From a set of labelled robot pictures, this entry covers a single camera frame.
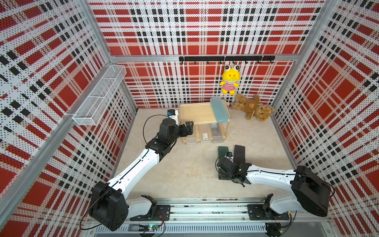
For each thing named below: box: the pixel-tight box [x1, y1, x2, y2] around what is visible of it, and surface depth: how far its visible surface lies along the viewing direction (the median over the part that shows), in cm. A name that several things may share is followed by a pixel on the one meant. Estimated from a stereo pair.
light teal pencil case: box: [210, 96, 230, 123], surface depth 92 cm
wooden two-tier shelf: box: [178, 100, 232, 145], surface depth 95 cm
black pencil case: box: [233, 144, 246, 166], surface depth 96 cm
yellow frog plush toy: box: [220, 64, 241, 96], surface depth 95 cm
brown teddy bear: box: [231, 93, 275, 121], surface depth 114 cm
